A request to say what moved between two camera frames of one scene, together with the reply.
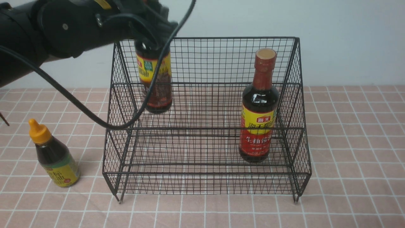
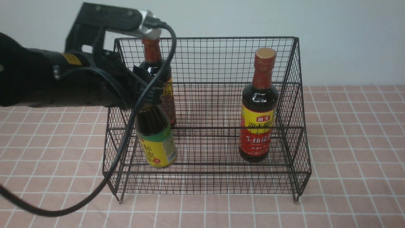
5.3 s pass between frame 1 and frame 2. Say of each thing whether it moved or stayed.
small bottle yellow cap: moved
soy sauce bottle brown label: moved
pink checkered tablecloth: stayed
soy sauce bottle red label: stayed
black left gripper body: moved
